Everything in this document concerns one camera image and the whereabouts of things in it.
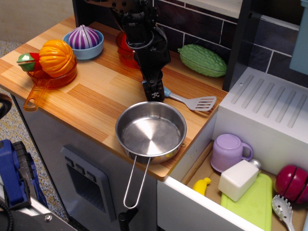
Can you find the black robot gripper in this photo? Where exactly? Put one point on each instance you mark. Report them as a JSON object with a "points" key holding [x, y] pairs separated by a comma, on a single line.
{"points": [[152, 54]]}

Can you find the blue handled grey spatula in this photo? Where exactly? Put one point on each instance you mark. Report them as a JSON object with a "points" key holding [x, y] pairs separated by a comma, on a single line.
{"points": [[202, 104]]}

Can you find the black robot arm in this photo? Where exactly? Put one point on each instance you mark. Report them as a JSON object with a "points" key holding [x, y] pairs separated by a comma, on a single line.
{"points": [[137, 18]]}

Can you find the stainless steel pan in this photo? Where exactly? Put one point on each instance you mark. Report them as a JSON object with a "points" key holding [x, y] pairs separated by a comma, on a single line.
{"points": [[150, 133]]}

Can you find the red transparent cup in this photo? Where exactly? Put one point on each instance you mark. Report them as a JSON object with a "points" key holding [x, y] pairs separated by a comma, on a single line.
{"points": [[126, 57]]}

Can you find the green toy bitter gourd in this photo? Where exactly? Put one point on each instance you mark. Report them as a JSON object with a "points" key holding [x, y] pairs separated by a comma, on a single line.
{"points": [[202, 60]]}

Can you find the red toy pepper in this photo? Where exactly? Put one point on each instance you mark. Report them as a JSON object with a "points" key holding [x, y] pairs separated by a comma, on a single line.
{"points": [[123, 42]]}

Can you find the light blue bowl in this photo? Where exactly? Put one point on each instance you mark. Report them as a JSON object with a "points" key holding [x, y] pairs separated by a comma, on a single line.
{"points": [[90, 53]]}

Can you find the purple plastic mug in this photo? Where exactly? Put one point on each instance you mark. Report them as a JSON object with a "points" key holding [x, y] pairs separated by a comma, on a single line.
{"points": [[229, 150]]}

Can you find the purple striped toy onion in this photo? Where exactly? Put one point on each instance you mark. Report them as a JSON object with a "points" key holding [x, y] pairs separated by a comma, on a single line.
{"points": [[83, 37]]}

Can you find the yellow toy banana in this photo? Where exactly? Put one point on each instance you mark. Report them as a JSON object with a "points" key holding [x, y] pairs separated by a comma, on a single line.
{"points": [[201, 185]]}

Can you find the orange toy pumpkin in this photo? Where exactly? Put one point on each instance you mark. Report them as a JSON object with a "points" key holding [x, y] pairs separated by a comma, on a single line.
{"points": [[56, 58]]}

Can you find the orange transparent measuring cup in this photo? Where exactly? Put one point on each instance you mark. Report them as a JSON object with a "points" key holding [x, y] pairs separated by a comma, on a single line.
{"points": [[42, 83]]}

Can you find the toy kitchen oven cabinet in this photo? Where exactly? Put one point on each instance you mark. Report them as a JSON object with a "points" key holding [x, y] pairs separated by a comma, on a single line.
{"points": [[94, 185]]}

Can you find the white sink drawer front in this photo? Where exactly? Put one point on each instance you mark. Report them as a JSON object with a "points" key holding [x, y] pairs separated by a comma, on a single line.
{"points": [[180, 208]]}

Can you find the white drying rack block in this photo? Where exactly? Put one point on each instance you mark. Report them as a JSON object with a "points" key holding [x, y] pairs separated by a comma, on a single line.
{"points": [[271, 115]]}

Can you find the white salt shaker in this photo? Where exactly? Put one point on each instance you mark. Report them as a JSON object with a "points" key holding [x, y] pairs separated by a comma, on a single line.
{"points": [[236, 180]]}

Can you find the red green toy tomato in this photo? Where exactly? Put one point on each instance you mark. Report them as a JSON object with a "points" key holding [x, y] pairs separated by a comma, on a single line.
{"points": [[29, 62]]}

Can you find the lime green cutting board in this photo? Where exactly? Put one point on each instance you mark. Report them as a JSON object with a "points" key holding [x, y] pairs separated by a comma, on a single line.
{"points": [[255, 204]]}

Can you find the magenta toy fruit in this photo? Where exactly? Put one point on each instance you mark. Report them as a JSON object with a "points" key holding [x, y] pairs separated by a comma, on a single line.
{"points": [[292, 183]]}

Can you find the blue black clamp tool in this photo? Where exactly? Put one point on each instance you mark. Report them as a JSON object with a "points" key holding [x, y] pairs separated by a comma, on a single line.
{"points": [[19, 176]]}

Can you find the grey pasta spoon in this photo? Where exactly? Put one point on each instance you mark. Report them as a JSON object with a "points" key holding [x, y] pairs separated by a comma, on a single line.
{"points": [[283, 209]]}

